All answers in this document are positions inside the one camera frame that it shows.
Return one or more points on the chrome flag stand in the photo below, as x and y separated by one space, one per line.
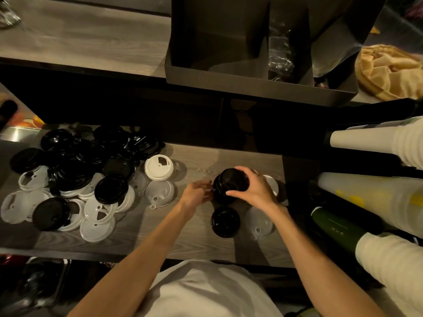
6 14

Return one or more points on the clear plastic bag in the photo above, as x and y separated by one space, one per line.
281 59

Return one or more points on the stack of white lids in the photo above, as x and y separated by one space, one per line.
272 183

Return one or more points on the grey foil pouch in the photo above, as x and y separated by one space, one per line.
333 49

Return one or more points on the white shirt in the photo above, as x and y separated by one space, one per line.
205 293

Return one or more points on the tan crumpled paper bundle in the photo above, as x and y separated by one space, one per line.
390 72

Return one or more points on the dark metal organizer box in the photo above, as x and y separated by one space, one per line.
214 36

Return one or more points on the black cup lid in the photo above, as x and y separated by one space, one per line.
225 222
229 184

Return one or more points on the person's left hand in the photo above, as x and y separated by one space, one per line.
193 198

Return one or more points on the person's right hand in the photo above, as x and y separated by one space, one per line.
261 194

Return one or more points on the white paper cup stack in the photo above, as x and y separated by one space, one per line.
376 141

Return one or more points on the clear plastic lids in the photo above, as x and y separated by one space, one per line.
257 224
159 193

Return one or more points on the person's right forearm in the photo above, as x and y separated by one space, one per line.
324 267

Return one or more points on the small red packet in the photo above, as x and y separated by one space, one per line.
320 84

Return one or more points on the translucent yellow print cup stack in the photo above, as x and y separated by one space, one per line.
373 198

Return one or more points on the person's left forearm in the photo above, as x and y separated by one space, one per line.
132 270

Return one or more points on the pile of mixed cup lids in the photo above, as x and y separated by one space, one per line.
72 168

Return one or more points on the green sleeved white cup stack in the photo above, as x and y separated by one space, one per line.
390 257

